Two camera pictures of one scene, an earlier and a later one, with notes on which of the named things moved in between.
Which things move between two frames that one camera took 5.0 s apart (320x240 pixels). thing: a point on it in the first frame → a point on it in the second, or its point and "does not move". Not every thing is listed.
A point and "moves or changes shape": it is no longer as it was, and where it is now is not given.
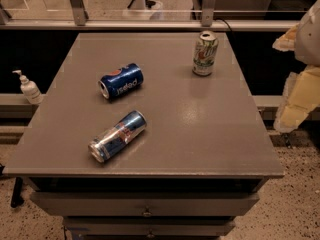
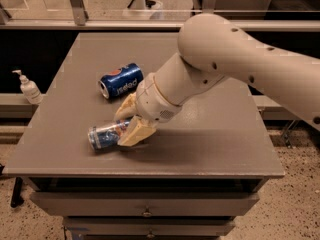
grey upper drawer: (141, 204) does not move
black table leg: (17, 200) does not move
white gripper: (309, 39) → (152, 99)
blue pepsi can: (121, 81) does not move
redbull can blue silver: (118, 137) moves or changes shape
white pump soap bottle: (29, 89) does not move
